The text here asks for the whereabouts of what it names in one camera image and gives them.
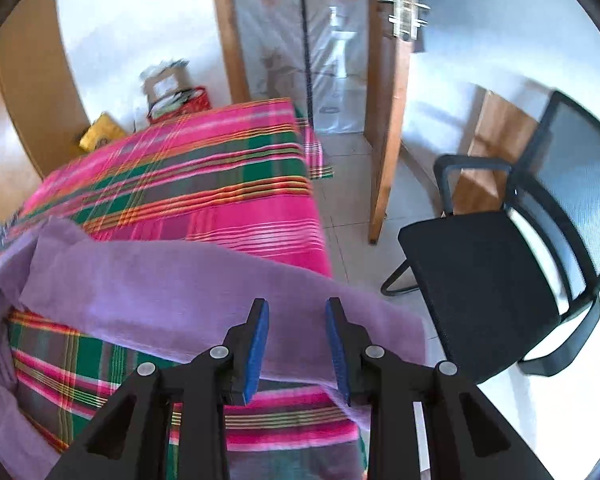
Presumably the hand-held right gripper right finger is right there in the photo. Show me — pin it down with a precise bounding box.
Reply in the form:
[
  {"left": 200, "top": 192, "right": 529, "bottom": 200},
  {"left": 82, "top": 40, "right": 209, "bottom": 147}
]
[{"left": 325, "top": 296, "right": 553, "bottom": 480}]

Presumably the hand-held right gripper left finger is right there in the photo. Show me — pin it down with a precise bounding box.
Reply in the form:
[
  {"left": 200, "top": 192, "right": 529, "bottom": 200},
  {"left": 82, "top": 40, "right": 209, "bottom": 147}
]
[{"left": 45, "top": 297, "right": 271, "bottom": 480}]

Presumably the black mesh office chair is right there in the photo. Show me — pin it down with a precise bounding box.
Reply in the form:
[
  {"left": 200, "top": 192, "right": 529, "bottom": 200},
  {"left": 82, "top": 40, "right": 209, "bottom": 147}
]
[{"left": 380, "top": 91, "right": 600, "bottom": 386}]

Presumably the wooden wardrobe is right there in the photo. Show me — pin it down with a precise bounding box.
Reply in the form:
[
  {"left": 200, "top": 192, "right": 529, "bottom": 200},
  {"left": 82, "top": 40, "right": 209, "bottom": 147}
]
[{"left": 0, "top": 0, "right": 91, "bottom": 221}]

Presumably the pink green plaid blanket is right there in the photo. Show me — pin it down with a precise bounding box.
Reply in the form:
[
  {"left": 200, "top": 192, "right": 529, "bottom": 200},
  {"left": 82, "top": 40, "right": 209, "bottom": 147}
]
[{"left": 0, "top": 99, "right": 371, "bottom": 480}]

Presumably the yellow bag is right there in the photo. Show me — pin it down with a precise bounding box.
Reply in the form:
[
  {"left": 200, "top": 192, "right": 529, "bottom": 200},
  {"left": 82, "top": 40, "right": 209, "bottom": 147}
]
[{"left": 78, "top": 112, "right": 128, "bottom": 153}]

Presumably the wooden door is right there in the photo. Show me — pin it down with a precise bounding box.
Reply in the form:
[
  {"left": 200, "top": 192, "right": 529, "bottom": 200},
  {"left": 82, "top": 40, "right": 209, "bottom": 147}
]
[{"left": 365, "top": 0, "right": 421, "bottom": 246}]

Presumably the wooden board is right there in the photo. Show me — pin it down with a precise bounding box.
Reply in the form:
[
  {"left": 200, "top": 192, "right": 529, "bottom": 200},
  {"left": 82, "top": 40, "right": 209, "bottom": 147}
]
[{"left": 450, "top": 87, "right": 541, "bottom": 216}]

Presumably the cardboard box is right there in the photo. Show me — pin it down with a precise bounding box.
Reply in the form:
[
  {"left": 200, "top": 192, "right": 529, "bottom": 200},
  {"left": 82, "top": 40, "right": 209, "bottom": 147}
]
[{"left": 140, "top": 60, "right": 191, "bottom": 106}]

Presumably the clear plastic curtain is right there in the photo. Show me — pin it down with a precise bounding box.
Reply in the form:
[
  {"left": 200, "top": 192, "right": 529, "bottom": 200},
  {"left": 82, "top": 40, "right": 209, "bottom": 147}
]
[{"left": 230, "top": 0, "right": 371, "bottom": 136}]

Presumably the metal door lock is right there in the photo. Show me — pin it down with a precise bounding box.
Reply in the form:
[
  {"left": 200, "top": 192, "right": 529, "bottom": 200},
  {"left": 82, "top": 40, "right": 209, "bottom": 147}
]
[{"left": 377, "top": 0, "right": 431, "bottom": 41}]

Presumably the wooden door frame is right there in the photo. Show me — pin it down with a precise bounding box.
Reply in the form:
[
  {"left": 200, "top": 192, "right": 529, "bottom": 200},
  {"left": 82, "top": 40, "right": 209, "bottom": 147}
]
[{"left": 210, "top": 0, "right": 253, "bottom": 106}]

